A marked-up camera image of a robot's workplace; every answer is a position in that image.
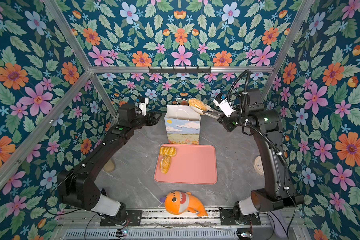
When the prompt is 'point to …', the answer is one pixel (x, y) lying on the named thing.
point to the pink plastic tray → (194, 164)
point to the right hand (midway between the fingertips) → (223, 114)
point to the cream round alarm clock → (258, 166)
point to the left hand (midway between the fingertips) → (159, 109)
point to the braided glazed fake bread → (171, 151)
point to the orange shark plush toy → (177, 202)
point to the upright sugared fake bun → (165, 164)
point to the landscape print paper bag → (182, 124)
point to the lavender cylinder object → (276, 225)
